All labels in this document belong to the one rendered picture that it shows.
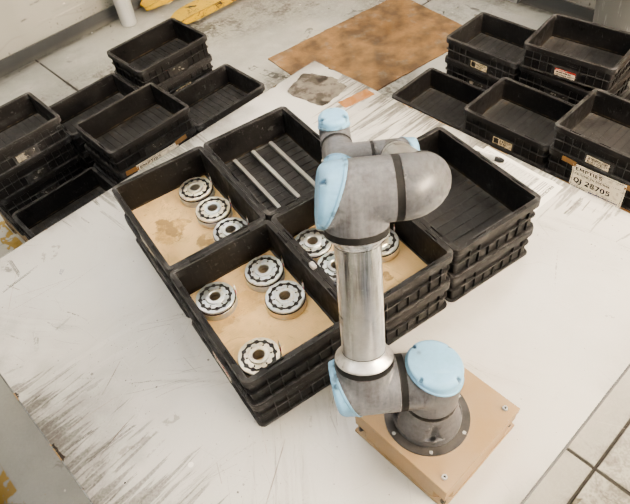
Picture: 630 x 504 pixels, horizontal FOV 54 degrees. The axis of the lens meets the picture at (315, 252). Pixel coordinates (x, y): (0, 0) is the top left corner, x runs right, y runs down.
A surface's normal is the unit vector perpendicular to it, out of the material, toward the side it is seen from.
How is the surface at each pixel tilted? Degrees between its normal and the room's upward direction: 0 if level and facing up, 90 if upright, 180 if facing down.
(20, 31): 90
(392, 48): 1
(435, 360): 10
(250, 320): 0
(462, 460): 2
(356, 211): 69
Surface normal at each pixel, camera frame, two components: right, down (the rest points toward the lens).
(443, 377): 0.07, -0.66
